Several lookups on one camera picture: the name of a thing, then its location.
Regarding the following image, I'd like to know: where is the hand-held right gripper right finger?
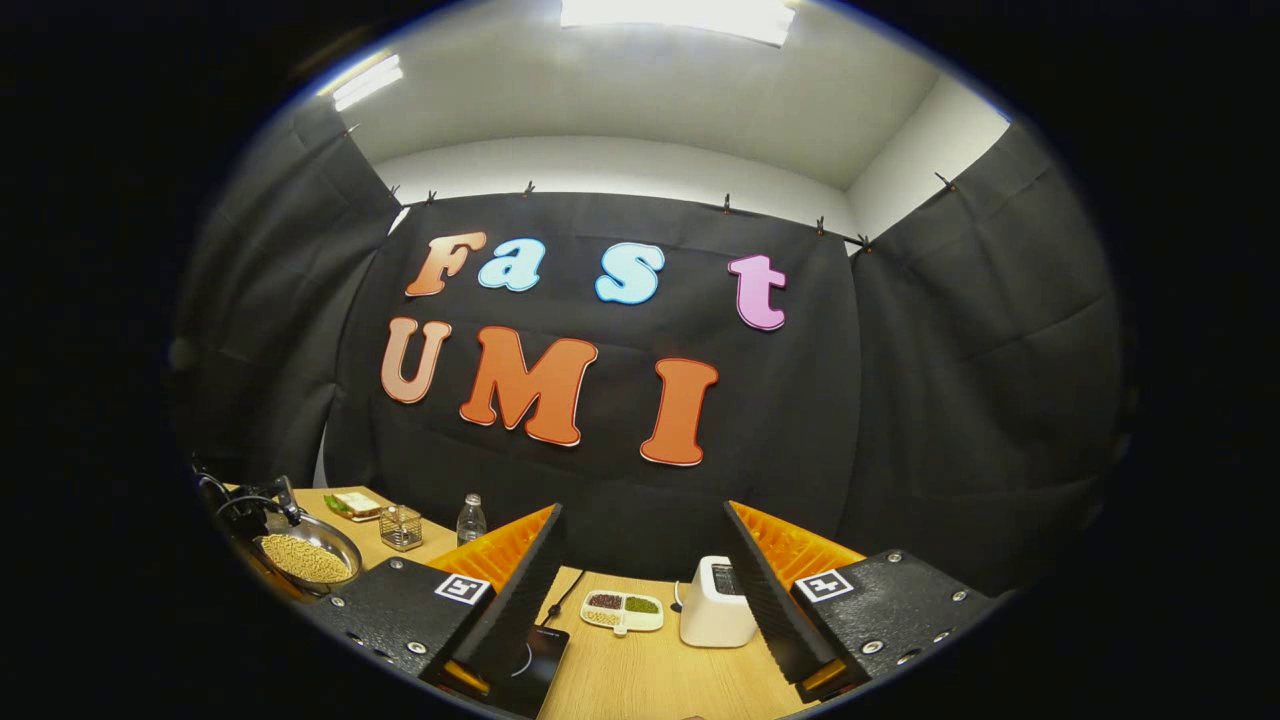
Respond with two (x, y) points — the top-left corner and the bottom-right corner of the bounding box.
(722, 500), (1002, 706)

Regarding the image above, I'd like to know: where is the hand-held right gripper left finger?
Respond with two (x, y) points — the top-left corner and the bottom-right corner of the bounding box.
(305, 503), (567, 699)

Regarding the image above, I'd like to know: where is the black induction cooktop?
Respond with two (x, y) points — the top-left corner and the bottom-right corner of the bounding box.
(490, 625), (572, 717)

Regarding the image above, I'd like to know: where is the steel pot with black handle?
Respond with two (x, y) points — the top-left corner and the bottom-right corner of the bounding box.
(214, 475), (364, 601)

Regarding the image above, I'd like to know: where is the white toaster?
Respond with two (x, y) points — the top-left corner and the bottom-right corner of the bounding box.
(679, 555), (759, 649)

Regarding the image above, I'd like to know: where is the white divided bean dish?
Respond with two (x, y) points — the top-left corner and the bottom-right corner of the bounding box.
(580, 589), (666, 638)

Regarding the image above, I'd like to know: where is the sandwich on white plate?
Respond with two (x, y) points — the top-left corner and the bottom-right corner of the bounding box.
(321, 489), (387, 524)

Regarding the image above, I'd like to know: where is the black backdrop cloth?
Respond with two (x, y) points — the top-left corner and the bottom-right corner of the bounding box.
(170, 100), (1133, 601)

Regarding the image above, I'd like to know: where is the pile of yellow soybeans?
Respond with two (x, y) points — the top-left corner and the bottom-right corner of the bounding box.
(261, 533), (353, 584)

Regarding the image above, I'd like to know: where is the row of black cloth clips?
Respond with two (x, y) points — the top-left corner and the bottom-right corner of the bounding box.
(343, 120), (958, 257)

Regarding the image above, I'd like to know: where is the narrow ceiling light panel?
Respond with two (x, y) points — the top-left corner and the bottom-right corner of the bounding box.
(329, 54), (405, 112)

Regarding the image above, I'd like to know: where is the large ceiling light panel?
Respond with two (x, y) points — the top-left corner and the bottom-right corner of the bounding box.
(559, 0), (797, 49)

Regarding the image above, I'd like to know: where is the black power cable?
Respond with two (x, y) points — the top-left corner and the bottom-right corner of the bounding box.
(539, 569), (590, 630)

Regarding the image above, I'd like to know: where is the wire mesh holder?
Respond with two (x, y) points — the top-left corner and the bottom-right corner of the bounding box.
(379, 503), (425, 554)

